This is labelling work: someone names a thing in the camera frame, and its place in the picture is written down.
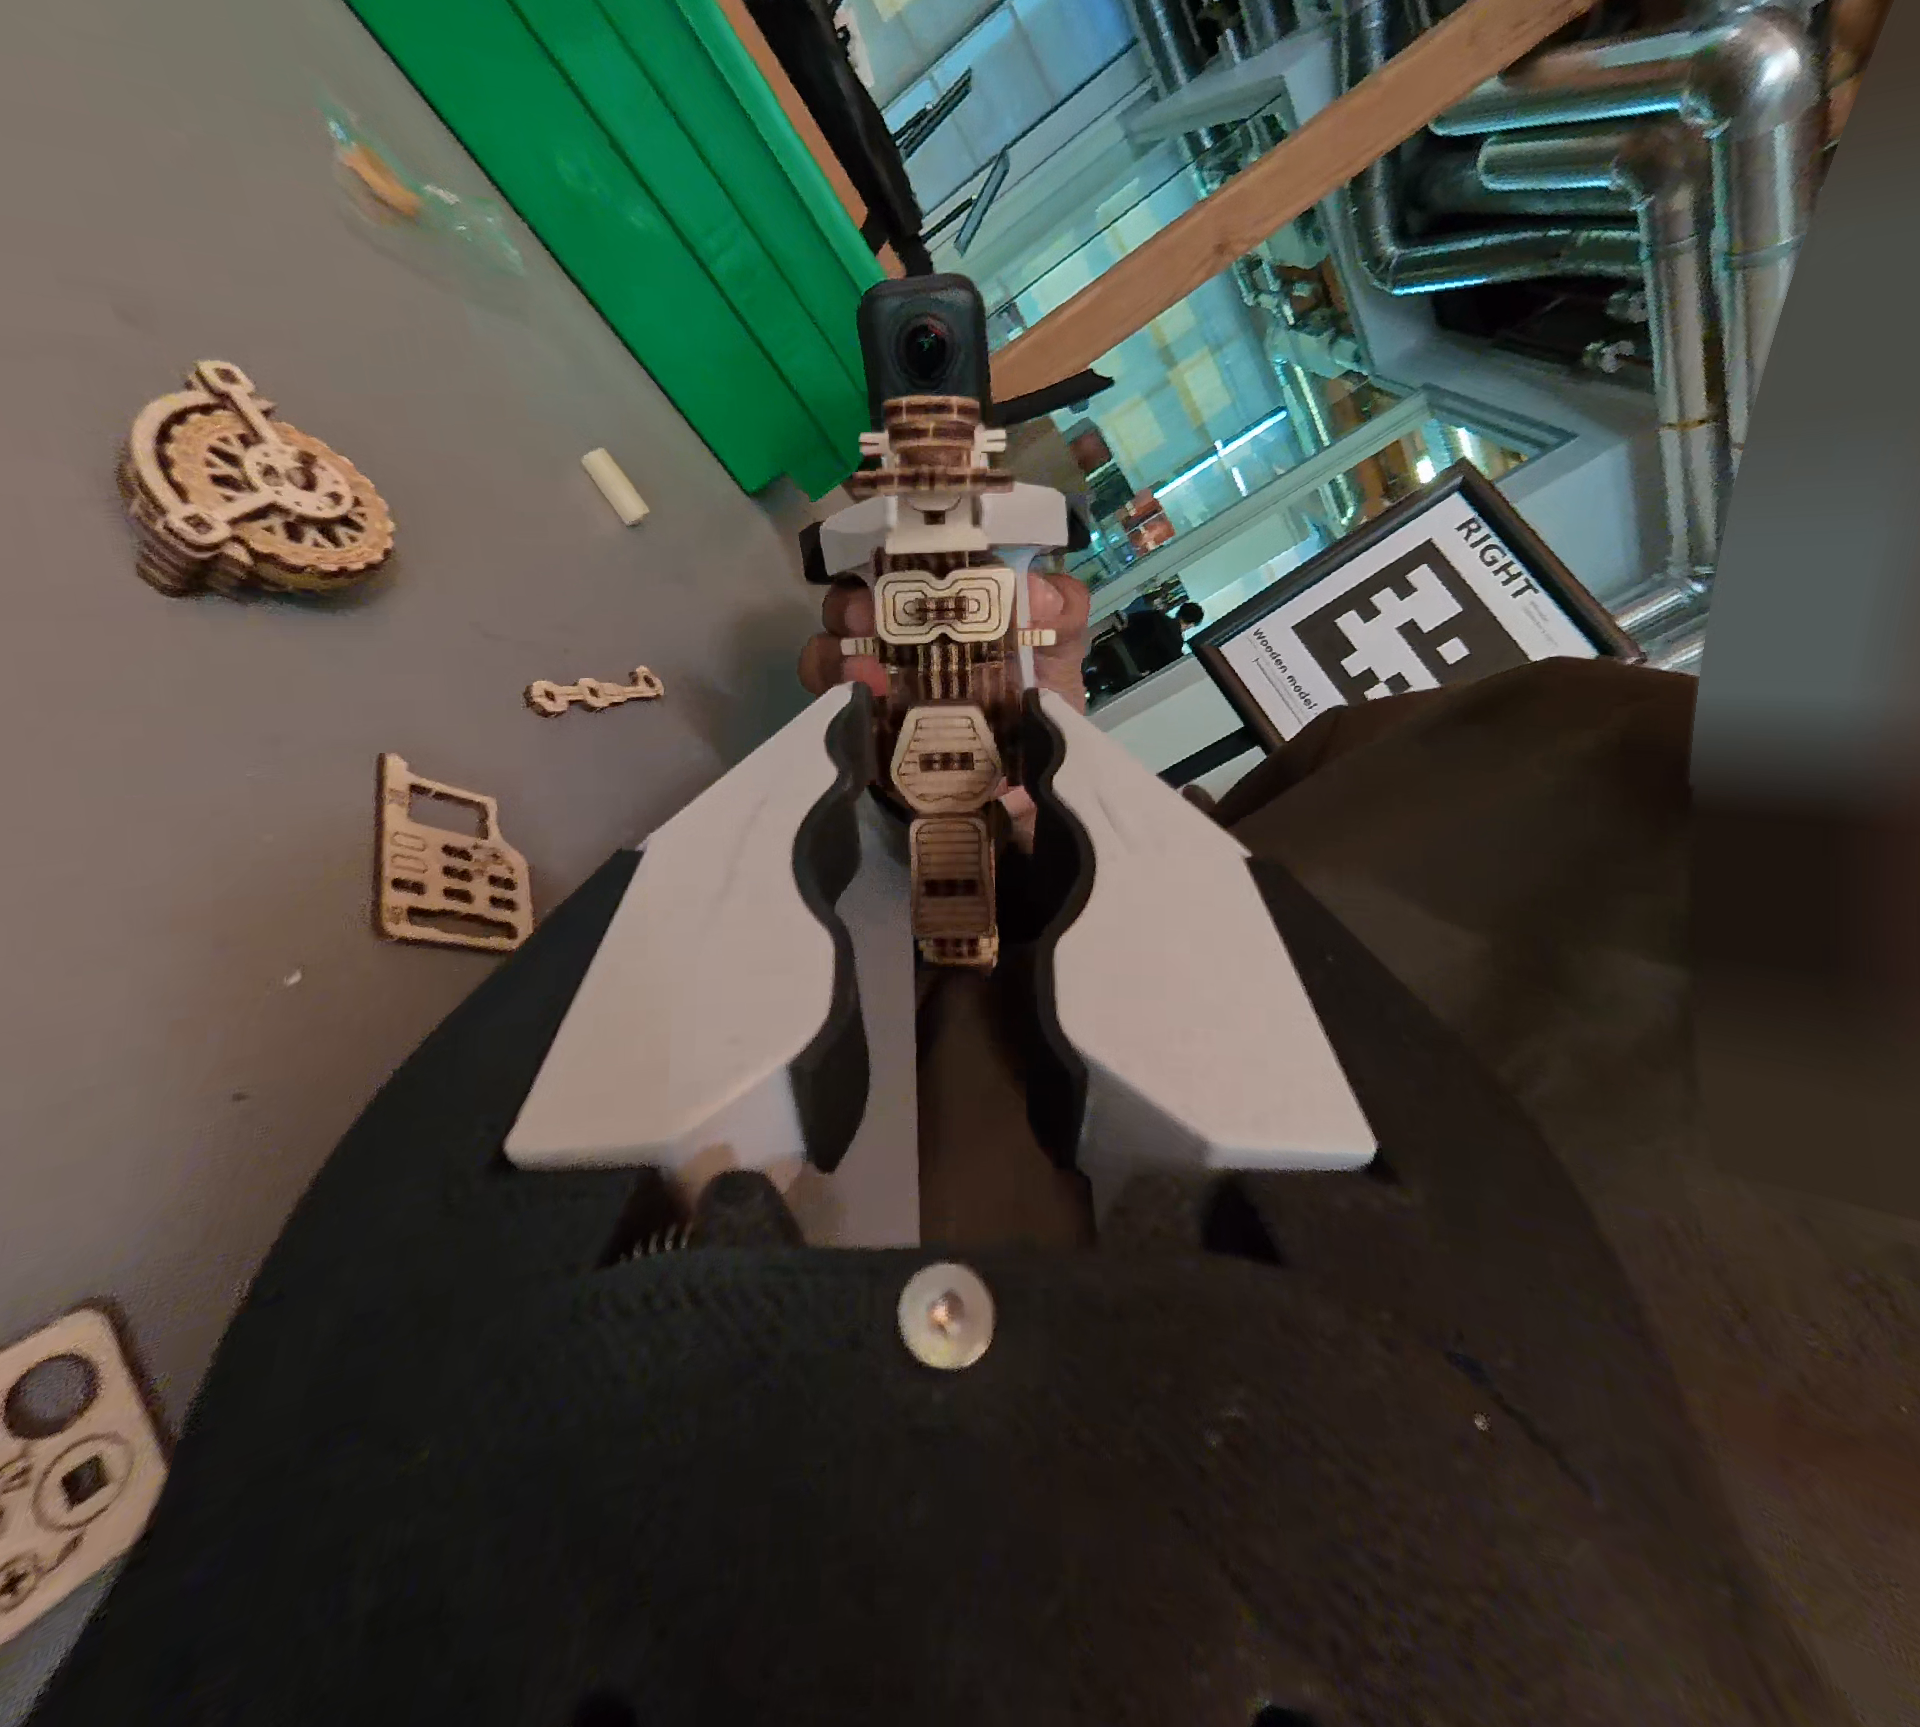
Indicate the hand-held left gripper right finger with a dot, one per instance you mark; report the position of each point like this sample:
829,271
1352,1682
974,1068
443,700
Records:
1215,1007

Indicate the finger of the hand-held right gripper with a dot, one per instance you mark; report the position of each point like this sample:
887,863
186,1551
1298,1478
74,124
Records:
1041,514
844,543

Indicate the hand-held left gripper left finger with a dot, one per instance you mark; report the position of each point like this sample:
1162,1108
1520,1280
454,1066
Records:
677,1007

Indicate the wooden motorbike body assembly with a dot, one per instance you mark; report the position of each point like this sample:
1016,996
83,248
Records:
945,767

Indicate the long wooden lever part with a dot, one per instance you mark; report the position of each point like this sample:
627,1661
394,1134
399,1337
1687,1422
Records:
592,694

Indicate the grey desk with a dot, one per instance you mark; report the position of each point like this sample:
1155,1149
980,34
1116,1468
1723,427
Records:
222,1082

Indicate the person's right hand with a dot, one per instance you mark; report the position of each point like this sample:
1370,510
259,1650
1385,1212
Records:
1060,634

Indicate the small white cylinder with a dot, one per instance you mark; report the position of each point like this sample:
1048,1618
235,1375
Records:
615,488

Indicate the black office chair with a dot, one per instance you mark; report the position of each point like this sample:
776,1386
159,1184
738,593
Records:
838,108

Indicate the small slotted wooden piece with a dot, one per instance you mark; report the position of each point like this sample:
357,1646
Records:
395,916

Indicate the framed marker sign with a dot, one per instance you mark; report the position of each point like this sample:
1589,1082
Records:
1425,615

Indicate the wooden ceiling beam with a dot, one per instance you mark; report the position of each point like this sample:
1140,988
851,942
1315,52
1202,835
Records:
1348,151

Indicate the green plastic bin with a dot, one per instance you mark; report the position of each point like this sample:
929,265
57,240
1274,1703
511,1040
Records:
524,108

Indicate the clear bag of small parts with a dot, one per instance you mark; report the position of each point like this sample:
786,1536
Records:
382,180

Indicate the wooden wheel assembly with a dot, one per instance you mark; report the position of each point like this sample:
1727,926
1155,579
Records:
254,482

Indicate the small flat wooden piece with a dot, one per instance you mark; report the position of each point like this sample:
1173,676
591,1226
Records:
129,1398

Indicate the silver ventilation ducts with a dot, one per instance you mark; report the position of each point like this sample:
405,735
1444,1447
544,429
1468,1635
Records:
1723,108

